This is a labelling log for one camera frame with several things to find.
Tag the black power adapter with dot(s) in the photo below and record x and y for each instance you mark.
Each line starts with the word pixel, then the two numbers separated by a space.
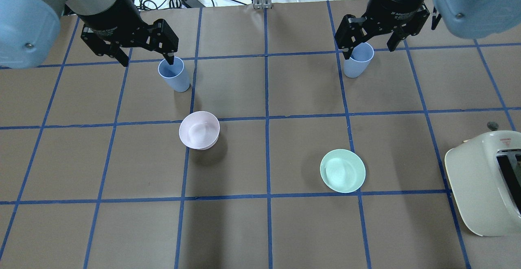
pixel 192 4

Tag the blue cup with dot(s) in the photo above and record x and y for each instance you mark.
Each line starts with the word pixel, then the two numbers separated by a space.
pixel 175 75
pixel 359 60

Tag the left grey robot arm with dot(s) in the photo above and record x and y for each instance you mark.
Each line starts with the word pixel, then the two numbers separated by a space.
pixel 29 28

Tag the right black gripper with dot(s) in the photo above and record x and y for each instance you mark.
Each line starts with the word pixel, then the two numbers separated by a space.
pixel 399 3

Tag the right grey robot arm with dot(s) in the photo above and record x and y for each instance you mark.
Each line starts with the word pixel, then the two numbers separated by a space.
pixel 466 19

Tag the pink bowl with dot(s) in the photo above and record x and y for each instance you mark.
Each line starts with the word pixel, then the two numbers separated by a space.
pixel 199 130

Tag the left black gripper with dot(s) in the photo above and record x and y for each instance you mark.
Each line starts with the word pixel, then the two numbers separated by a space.
pixel 109 16

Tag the cream toaster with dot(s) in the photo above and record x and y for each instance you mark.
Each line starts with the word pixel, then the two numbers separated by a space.
pixel 484 174

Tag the green bowl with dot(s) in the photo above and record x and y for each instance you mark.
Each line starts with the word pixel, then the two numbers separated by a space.
pixel 342 171

